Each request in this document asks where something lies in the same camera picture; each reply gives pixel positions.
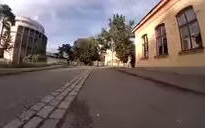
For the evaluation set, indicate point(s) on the tall green tree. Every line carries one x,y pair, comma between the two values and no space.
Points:
118,33

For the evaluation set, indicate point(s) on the yellow building with arched windows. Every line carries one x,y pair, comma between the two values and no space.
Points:
170,30

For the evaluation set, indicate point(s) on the grass verge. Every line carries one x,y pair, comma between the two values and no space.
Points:
10,66

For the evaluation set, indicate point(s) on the tall thin-trunked tree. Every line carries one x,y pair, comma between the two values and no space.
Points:
5,16

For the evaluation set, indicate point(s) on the raised grey pavement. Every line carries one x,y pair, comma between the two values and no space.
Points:
176,78

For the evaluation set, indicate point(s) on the pale yellow building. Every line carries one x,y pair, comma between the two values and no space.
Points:
108,58

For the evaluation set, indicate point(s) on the grey asphalt road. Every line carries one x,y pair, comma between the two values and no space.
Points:
20,90

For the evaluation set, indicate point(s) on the pale cobblestone strip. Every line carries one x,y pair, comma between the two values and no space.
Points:
46,111

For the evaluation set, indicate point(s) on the white building with dark glass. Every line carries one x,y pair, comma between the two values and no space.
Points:
28,36

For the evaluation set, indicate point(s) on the dark patched asphalt pavement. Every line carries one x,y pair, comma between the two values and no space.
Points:
123,100

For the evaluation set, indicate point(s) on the pale bush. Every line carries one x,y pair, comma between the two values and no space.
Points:
30,59

